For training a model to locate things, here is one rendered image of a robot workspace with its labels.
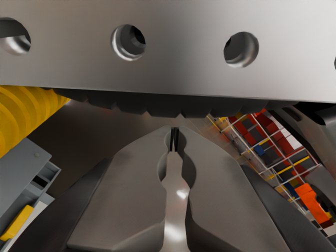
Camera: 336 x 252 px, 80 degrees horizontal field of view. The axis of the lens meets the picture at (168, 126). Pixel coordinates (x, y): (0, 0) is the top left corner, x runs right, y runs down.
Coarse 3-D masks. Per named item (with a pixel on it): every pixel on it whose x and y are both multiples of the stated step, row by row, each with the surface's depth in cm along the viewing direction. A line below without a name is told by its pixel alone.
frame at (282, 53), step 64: (0, 0) 7; (64, 0) 7; (128, 0) 7; (192, 0) 7; (256, 0) 7; (320, 0) 7; (0, 64) 8; (64, 64) 8; (128, 64) 8; (192, 64) 8; (256, 64) 8; (320, 64) 8
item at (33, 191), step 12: (48, 168) 59; (36, 180) 51; (48, 180) 55; (24, 192) 50; (36, 192) 51; (12, 204) 47; (24, 204) 49; (12, 216) 46; (24, 216) 45; (0, 228) 43; (12, 228) 42; (0, 240) 42
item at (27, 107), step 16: (0, 96) 16; (16, 96) 17; (32, 96) 19; (48, 96) 21; (0, 112) 16; (16, 112) 16; (32, 112) 18; (48, 112) 21; (0, 128) 15; (16, 128) 17; (32, 128) 19; (0, 144) 15
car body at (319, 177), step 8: (320, 168) 230; (312, 176) 232; (320, 176) 220; (328, 176) 210; (312, 184) 250; (320, 184) 213; (328, 184) 205; (320, 192) 241; (328, 192) 201; (320, 200) 276; (328, 200) 243; (328, 208) 296
